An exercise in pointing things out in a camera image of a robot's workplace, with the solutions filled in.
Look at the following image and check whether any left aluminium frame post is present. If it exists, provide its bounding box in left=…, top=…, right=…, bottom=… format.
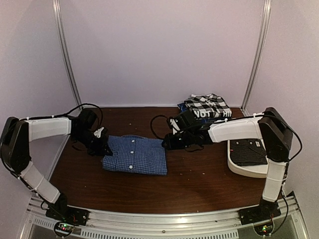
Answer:
left=52, top=0, right=82, bottom=106

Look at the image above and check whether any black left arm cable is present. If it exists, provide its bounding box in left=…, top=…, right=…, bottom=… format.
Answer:
left=0, top=103, right=103, bottom=175

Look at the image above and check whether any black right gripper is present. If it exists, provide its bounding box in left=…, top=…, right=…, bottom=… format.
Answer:
left=161, top=130, right=194, bottom=151

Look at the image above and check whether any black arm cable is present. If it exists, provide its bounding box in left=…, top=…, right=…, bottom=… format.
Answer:
left=151, top=115, right=172, bottom=140
left=0, top=103, right=103, bottom=175

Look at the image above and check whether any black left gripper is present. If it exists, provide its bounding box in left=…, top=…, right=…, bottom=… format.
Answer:
left=72, top=130, right=112, bottom=157

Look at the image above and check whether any black white plaid folded shirt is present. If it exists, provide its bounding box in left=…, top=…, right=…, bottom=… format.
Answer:
left=184, top=94, right=227, bottom=113

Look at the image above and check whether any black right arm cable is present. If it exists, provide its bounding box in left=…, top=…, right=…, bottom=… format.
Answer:
left=151, top=115, right=172, bottom=140

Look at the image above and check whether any dark blue folded printed shirt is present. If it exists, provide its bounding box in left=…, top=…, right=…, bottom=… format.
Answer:
left=193, top=105, right=232, bottom=122

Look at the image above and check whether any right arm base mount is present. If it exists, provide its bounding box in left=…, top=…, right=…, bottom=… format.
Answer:
left=238, top=206, right=281, bottom=225

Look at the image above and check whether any right aluminium frame post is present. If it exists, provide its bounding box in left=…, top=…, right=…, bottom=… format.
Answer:
left=240, top=0, right=272, bottom=115

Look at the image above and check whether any right circuit board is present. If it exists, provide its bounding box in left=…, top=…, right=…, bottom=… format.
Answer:
left=254, top=222, right=274, bottom=237

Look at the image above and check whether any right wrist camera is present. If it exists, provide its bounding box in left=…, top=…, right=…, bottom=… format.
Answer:
left=168, top=110, right=199, bottom=135

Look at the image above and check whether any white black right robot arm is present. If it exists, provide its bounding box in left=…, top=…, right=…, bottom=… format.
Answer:
left=161, top=107, right=293, bottom=220

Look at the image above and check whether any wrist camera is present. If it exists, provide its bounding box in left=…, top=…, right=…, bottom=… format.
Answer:
left=78, top=109, right=105, bottom=138
left=168, top=110, right=199, bottom=135

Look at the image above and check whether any white plastic bin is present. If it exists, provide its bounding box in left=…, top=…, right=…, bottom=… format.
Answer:
left=227, top=140, right=268, bottom=178

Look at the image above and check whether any aluminium frame post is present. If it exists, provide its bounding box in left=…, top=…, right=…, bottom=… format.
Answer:
left=240, top=0, right=272, bottom=115
left=52, top=0, right=82, bottom=106

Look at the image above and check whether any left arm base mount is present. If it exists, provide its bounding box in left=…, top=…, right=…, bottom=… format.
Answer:
left=45, top=206, right=89, bottom=226

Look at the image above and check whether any aluminium front rail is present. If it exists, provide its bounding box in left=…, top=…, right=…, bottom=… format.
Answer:
left=24, top=191, right=305, bottom=239

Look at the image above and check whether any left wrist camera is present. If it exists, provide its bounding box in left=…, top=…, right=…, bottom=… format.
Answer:
left=78, top=109, right=105, bottom=138

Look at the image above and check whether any left circuit board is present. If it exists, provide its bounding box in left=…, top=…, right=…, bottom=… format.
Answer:
left=53, top=222, right=75, bottom=237

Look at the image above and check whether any dark striped folded shirt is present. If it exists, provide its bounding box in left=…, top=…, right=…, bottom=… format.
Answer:
left=230, top=139, right=268, bottom=167

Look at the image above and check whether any circuit board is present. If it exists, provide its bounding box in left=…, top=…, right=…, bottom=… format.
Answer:
left=53, top=222, right=75, bottom=237
left=254, top=222, right=274, bottom=237

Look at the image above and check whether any blue checked long sleeve shirt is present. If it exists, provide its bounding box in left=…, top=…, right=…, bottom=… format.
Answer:
left=102, top=135, right=167, bottom=176

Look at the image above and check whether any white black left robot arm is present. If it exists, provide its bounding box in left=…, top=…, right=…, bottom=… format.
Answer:
left=0, top=109, right=113, bottom=221

